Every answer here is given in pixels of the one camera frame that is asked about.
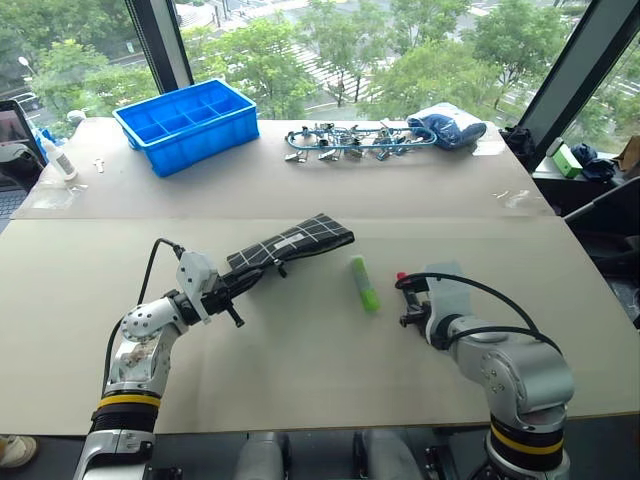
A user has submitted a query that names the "black window frame post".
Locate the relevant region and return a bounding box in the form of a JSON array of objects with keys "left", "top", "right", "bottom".
[
  {"left": 516, "top": 0, "right": 640, "bottom": 172},
  {"left": 123, "top": 0, "right": 195, "bottom": 95}
]

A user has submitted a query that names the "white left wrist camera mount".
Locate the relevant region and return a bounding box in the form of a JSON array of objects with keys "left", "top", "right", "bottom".
[{"left": 175, "top": 250, "right": 220, "bottom": 325}]

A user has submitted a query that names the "blue compartment plastic bin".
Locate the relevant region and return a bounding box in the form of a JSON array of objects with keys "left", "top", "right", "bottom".
[{"left": 111, "top": 78, "right": 261, "bottom": 179}]

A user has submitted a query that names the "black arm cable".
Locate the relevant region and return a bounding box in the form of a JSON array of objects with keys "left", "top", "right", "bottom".
[
  {"left": 101, "top": 238, "right": 184, "bottom": 396},
  {"left": 394, "top": 271, "right": 562, "bottom": 354}
]

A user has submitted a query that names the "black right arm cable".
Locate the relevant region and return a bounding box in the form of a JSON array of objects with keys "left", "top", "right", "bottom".
[{"left": 394, "top": 271, "right": 562, "bottom": 354}]

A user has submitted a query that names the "white squeeze bottle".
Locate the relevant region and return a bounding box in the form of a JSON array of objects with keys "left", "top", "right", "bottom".
[{"left": 38, "top": 136, "right": 80, "bottom": 182}]

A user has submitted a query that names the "blue cloth in plastic bag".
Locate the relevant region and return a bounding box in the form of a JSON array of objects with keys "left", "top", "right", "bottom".
[{"left": 406, "top": 101, "right": 488, "bottom": 152}]

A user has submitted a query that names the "brown cardboard box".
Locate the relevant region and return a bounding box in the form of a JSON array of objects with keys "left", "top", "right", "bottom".
[{"left": 611, "top": 133, "right": 640, "bottom": 175}]

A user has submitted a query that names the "green highlighter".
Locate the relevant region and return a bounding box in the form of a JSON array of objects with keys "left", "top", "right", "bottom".
[{"left": 349, "top": 254, "right": 383, "bottom": 314}]

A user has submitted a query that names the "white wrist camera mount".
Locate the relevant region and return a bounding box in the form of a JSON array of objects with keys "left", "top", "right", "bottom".
[
  {"left": 175, "top": 250, "right": 220, "bottom": 325},
  {"left": 422, "top": 259, "right": 475, "bottom": 322}
]

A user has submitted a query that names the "dark blue cloth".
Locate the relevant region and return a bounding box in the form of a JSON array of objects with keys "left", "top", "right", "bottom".
[{"left": 571, "top": 143, "right": 617, "bottom": 182}]

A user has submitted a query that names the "white shoe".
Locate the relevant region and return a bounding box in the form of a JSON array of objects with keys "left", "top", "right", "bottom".
[{"left": 0, "top": 434, "right": 39, "bottom": 470}]

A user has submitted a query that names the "green box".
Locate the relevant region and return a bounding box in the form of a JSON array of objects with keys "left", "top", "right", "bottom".
[{"left": 546, "top": 138, "right": 585, "bottom": 179}]

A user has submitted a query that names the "black white grid pouch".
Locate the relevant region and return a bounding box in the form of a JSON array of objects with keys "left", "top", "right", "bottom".
[{"left": 225, "top": 212, "right": 357, "bottom": 282}]

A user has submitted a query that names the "black chair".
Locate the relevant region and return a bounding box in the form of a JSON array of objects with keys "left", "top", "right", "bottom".
[{"left": 562, "top": 176, "right": 640, "bottom": 331}]

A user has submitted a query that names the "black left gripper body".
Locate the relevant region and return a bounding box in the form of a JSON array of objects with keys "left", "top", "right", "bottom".
[{"left": 201, "top": 285, "right": 247, "bottom": 330}]

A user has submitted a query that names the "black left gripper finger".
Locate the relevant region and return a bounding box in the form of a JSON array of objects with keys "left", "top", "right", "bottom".
[
  {"left": 227, "top": 278, "right": 270, "bottom": 304},
  {"left": 217, "top": 267, "right": 268, "bottom": 290}
]

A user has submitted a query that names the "dark laptop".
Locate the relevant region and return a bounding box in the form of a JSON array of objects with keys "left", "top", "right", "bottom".
[{"left": 0, "top": 99, "right": 42, "bottom": 222}]

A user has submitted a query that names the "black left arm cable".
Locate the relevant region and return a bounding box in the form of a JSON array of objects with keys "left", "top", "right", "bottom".
[{"left": 101, "top": 238, "right": 184, "bottom": 396}]

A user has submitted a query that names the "black bag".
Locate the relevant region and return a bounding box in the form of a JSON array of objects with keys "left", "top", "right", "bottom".
[{"left": 498, "top": 125, "right": 537, "bottom": 167}]

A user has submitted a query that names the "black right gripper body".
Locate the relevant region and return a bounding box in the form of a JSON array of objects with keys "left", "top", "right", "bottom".
[{"left": 402, "top": 287, "right": 434, "bottom": 346}]

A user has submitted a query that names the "clear plastic wrap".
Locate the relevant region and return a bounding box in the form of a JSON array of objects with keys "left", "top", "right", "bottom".
[
  {"left": 30, "top": 182, "right": 90, "bottom": 210},
  {"left": 490, "top": 188, "right": 535, "bottom": 208}
]

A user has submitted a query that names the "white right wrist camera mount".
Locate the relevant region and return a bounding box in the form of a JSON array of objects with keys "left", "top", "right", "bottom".
[{"left": 422, "top": 259, "right": 475, "bottom": 322}]

